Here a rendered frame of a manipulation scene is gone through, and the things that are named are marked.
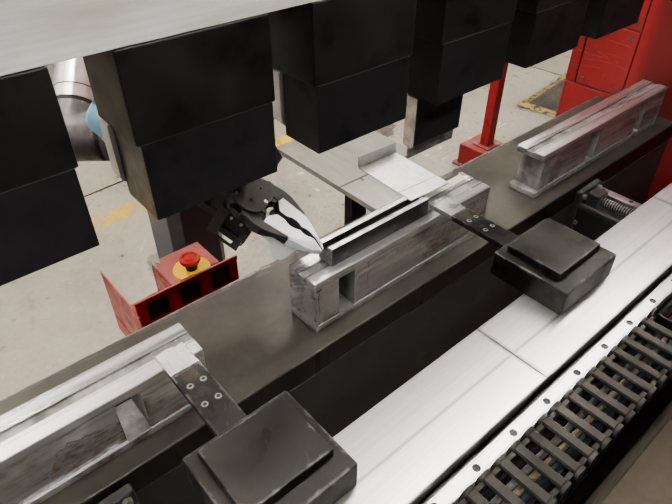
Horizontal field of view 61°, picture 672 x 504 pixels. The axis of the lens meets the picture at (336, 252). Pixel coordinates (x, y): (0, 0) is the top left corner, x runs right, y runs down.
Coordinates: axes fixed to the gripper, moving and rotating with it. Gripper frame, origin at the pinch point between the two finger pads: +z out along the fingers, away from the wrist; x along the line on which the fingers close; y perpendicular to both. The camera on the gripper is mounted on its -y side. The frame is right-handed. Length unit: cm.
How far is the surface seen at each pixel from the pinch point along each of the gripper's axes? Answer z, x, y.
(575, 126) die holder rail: 31, -59, -14
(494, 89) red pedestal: 35, -208, 46
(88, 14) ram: -25.1, 23.9, -27.4
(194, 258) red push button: -15.9, -11.3, 31.7
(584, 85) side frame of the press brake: 37, -102, -9
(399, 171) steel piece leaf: 5.1, -23.3, -2.8
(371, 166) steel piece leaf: 0.9, -23.3, -0.3
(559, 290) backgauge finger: 27.1, 0.8, -17.5
